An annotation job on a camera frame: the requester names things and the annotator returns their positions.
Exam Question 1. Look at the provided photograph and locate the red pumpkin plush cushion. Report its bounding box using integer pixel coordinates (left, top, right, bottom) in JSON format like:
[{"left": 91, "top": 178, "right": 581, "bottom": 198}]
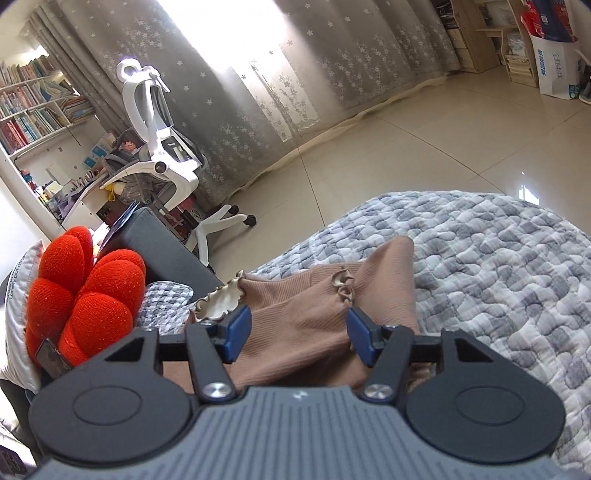
[{"left": 25, "top": 226, "right": 147, "bottom": 367}]

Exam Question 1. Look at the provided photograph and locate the dark grey sofa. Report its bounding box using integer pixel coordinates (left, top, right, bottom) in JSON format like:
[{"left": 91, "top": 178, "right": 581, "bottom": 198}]
[{"left": 0, "top": 208, "right": 225, "bottom": 480}]

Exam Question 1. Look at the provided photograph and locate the red and blue pack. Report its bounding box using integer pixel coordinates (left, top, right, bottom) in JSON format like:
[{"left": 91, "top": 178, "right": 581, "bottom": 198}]
[{"left": 521, "top": 0, "right": 580, "bottom": 43}]

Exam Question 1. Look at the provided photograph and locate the grey flower-print curtain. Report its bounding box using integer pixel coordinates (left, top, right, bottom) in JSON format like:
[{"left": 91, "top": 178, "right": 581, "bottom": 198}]
[{"left": 28, "top": 0, "right": 462, "bottom": 204}]

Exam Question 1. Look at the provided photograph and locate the tan ribbed sweater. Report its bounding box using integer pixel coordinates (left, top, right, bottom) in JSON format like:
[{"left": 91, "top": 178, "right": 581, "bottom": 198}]
[{"left": 159, "top": 235, "right": 437, "bottom": 393}]

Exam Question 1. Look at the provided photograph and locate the white paper bag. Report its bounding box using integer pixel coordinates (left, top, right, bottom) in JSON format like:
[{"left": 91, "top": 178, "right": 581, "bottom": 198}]
[{"left": 530, "top": 32, "right": 583, "bottom": 100}]

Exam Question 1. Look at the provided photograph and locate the wooden shelving unit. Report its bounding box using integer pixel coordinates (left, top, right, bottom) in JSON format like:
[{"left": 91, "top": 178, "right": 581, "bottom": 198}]
[{"left": 431, "top": 0, "right": 539, "bottom": 86}]

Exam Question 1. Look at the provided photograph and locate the dark blue booklet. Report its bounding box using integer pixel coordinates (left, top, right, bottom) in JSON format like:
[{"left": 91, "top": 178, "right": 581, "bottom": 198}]
[{"left": 98, "top": 200, "right": 139, "bottom": 252}]

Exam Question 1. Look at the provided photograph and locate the black smartphone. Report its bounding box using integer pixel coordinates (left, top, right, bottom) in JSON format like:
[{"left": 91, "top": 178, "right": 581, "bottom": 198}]
[{"left": 34, "top": 338, "right": 75, "bottom": 377}]

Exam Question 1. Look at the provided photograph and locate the white office chair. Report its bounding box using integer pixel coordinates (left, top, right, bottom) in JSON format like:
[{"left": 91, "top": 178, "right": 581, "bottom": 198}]
[{"left": 99, "top": 58, "right": 257, "bottom": 268}]

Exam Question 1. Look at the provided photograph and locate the white printed pillow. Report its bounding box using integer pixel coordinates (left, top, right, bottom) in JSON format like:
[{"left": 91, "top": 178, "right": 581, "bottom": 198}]
[{"left": 0, "top": 240, "right": 47, "bottom": 393}]

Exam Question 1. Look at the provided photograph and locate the white bookshelf with books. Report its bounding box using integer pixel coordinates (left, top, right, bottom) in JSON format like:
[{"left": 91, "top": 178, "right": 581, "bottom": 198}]
[{"left": 0, "top": 55, "right": 98, "bottom": 160}]

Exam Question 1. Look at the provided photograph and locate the grey checked quilted blanket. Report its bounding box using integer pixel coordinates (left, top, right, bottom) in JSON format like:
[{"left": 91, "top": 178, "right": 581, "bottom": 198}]
[{"left": 139, "top": 189, "right": 591, "bottom": 467}]

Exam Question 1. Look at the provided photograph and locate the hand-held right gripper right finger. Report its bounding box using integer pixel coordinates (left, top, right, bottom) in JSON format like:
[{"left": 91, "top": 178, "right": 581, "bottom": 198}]
[{"left": 347, "top": 307, "right": 497, "bottom": 406}]

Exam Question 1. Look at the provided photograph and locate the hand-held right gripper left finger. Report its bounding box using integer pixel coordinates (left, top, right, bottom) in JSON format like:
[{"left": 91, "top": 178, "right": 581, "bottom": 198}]
[{"left": 104, "top": 305, "right": 252, "bottom": 404}]

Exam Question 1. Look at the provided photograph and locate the cluttered desk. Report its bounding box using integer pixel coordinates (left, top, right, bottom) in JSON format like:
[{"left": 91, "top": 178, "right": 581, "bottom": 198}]
[{"left": 39, "top": 152, "right": 144, "bottom": 232}]

